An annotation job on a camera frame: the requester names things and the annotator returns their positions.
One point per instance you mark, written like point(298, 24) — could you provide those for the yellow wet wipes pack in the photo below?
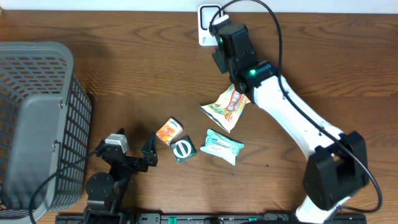
point(227, 109)

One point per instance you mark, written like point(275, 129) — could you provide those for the grey plastic shopping basket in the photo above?
point(45, 126)

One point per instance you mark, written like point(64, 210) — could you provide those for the white barcode scanner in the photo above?
point(205, 14)

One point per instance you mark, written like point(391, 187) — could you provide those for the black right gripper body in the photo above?
point(224, 61)

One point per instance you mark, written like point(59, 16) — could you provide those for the teal wet wipes pack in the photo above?
point(219, 145)

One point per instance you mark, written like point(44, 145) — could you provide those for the orange tissue packet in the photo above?
point(169, 131)

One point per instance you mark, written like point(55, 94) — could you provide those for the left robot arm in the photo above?
point(106, 190)

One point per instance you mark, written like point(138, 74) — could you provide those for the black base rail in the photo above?
point(155, 218)

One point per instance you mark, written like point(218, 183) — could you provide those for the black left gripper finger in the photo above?
point(149, 151)
point(120, 131)

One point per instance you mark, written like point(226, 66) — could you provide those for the green square box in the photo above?
point(183, 149)

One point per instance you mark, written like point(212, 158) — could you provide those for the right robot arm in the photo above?
point(336, 162)

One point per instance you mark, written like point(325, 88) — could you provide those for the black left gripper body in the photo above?
point(133, 164)

